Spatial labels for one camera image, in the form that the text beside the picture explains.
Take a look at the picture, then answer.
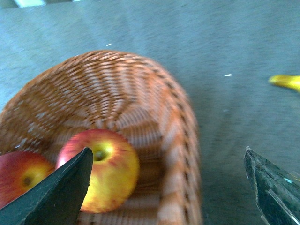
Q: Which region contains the dark red apple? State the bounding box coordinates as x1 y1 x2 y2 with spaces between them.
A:
0 151 54 208

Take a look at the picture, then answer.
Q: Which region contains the yellow-red apple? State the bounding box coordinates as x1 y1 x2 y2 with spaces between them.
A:
56 129 140 213

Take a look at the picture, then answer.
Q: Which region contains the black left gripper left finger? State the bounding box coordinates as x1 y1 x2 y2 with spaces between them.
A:
0 148 93 225

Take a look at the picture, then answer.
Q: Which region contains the left wicker basket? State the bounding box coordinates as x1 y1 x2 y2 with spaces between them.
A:
0 50 203 225

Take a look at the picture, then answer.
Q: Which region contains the curved yellow banana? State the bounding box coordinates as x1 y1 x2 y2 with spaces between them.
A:
268 75 300 92

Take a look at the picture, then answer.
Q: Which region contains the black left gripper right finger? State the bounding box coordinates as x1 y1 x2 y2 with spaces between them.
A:
244 146 300 225

